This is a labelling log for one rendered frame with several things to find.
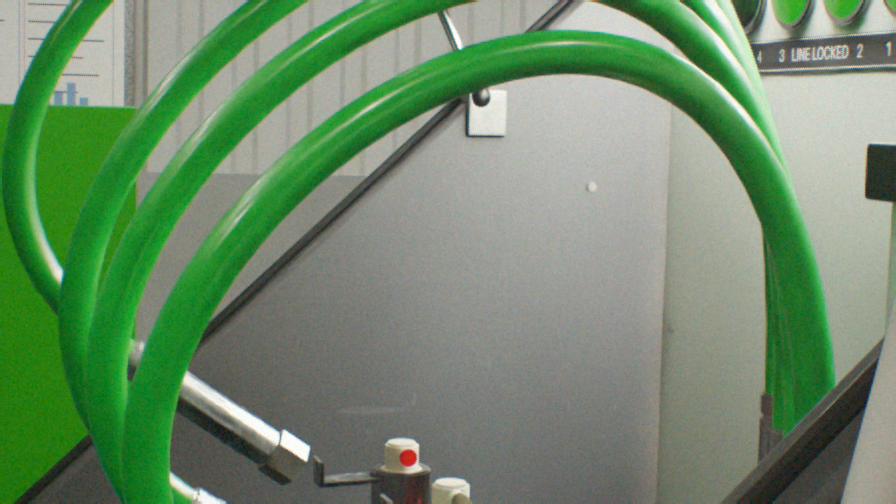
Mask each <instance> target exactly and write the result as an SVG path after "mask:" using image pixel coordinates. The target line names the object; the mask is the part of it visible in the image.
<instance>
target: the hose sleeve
mask: <svg viewBox="0 0 896 504"><path fill-rule="evenodd" d="M135 342H136V345H135V347H134V349H133V350H132V352H131V354H130V355H129V357H128V365H127V380H129V381H130V382H132V380H133V377H134V374H135V371H136V368H137V365H138V362H139V359H140V356H141V354H142V351H143V348H144V345H145V342H143V341H142V340H140V341H138V342H137V341H135ZM175 411H176V412H178V413H179V414H181V415H182V416H184V417H185V418H187V419H189V420H190V421H192V422H193V423H195V424H196V425H198V426H199V427H201V428H202V429H204V430H205V431H207V432H208V433H210V434H211V435H213V436H214V437H216V438H218V439H219V441H220V442H222V443H223V444H227V445H228V446H230V447H231V448H233V450H234V451H235V452H237V453H240V454H242V455H244V456H245V457H247V458H248V459H250V460H251V461H253V462H254V463H256V464H260V463H264V462H265V461H267V460H268V459H269V457H270V456H271V455H272V454H273V452H274V451H275V449H276V447H277V445H278V443H279V440H280V436H279V432H278V431H277V430H275V429H274V428H272V427H271V426H269V425H268V424H266V423H265V422H263V421H262V420H261V418H259V417H258V416H256V415H255V416H254V415H253V414H251V413H250V412H248V411H247V409H246V408H244V407H243V406H239V405H238V404H236V403H235V402H233V401H232V400H230V399H229V398H227V397H226V396H224V395H223V394H221V393H220V392H218V391H217V390H215V389H214V388H212V387H211V386H209V385H208V384H206V383H205V382H203V381H202V380H200V379H199V378H197V377H196V376H194V375H193V374H191V373H190V372H188V371H187V372H186V375H185V378H184V381H183V384H182V387H181V390H180V393H179V397H178V401H177V406H176V410H175Z"/></svg>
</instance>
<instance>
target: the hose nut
mask: <svg viewBox="0 0 896 504"><path fill-rule="evenodd" d="M279 436H280V440H279V443H278V445H277V447H276V449H275V451H274V452H273V454H272V455H271V456H270V457H269V459H268V460H267V461H265V462H264V463H260V464H258V465H257V470H259V471H260V472H262V473H263V474H265V475H266V476H268V477H269V478H271V479H272V480H274V481H275V482H277V483H279V484H280V485H282V486H284V485H286V484H288V483H290V482H292V481H293V480H294V479H295V478H296V476H297V475H298V474H299V473H300V472H301V470H302V469H303V467H304V465H305V463H306V462H307V458H308V453H309V448H310V447H309V446H307V445H306V444H304V443H303V442H301V441H300V440H298V439H297V438H295V437H294V436H292V435H291V434H289V433H288V432H286V431H285V430H283V431H281V432H279Z"/></svg>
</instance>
